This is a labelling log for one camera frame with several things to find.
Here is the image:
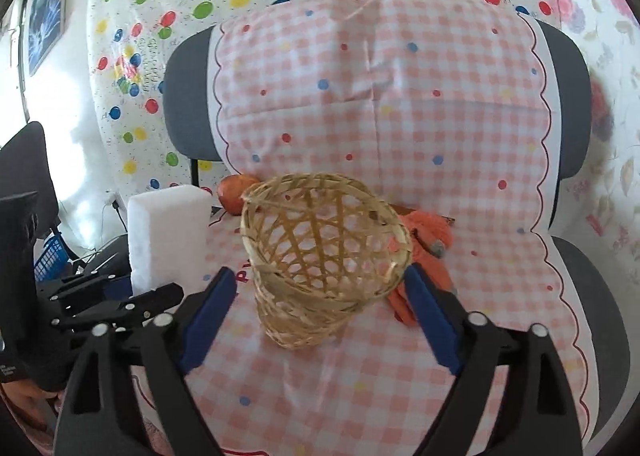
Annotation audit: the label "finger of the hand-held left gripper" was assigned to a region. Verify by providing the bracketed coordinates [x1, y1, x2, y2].
[36, 270, 134, 304]
[49, 283, 184, 333]

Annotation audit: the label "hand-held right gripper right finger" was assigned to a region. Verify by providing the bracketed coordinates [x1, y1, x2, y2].
[403, 266, 586, 456]

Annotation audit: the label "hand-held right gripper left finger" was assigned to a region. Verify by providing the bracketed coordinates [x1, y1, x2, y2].
[52, 267, 239, 456]

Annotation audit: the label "white foam block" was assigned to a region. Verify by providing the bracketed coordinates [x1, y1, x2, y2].
[126, 185, 214, 297]

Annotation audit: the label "woven bamboo basket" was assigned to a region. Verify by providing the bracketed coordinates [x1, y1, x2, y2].
[240, 172, 415, 351]

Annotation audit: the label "person's left hand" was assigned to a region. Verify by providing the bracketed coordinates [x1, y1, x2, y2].
[0, 377, 57, 437]

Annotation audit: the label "blue plastic basket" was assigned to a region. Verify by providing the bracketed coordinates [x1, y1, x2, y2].
[34, 231, 69, 283]

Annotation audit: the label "red apple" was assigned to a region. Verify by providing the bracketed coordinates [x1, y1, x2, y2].
[217, 175, 262, 215]

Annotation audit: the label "black office chair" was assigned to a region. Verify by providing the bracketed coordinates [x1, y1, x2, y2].
[0, 121, 62, 257]

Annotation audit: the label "pink checked cloth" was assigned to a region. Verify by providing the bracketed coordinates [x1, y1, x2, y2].
[130, 0, 594, 456]

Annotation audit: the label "dark grey chair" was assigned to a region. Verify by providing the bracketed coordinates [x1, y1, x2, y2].
[162, 18, 632, 448]

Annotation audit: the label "black cable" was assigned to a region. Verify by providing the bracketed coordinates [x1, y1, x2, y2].
[102, 190, 130, 239]

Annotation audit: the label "floral wall cloth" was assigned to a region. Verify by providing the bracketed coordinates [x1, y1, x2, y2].
[530, 0, 640, 287]

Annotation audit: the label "wall poster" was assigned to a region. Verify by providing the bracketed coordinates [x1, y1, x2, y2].
[25, 0, 79, 77]

